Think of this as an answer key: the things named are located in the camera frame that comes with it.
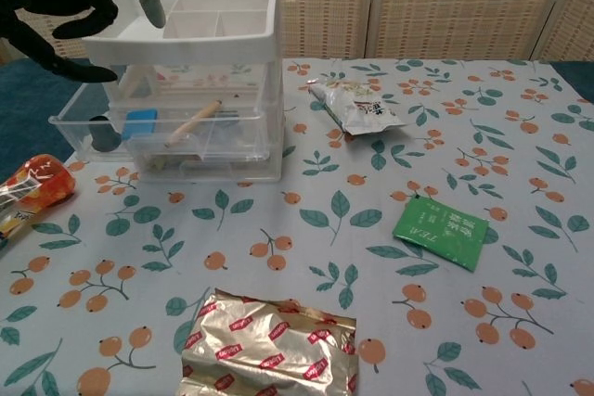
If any transparent plastic drawer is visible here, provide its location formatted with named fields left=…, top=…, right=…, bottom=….
left=136, top=159, right=282, bottom=183
left=48, top=82, right=271, bottom=161

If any gold foil tea bag pack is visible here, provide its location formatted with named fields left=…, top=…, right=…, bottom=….
left=178, top=287, right=359, bottom=396

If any white drawer organizer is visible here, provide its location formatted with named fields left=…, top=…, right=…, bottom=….
left=82, top=0, right=285, bottom=184

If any white nut snack bag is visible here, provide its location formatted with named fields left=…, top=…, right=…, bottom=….
left=308, top=79, right=409, bottom=136

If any blue eraser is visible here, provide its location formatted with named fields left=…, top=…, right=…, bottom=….
left=123, top=108, right=159, bottom=142

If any wooden stick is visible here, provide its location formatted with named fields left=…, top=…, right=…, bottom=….
left=164, top=98, right=223, bottom=147

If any floral tablecloth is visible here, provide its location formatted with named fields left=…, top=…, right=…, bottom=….
left=0, top=57, right=594, bottom=396

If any green tea sachet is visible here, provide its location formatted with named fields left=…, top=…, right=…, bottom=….
left=392, top=194, right=491, bottom=273

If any bamboo folding screen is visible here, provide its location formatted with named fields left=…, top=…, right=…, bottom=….
left=0, top=0, right=594, bottom=66

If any black cylinder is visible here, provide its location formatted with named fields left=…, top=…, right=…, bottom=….
left=89, top=114, right=118, bottom=152

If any orange snack packet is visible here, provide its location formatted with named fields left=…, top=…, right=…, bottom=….
left=0, top=153, right=78, bottom=249

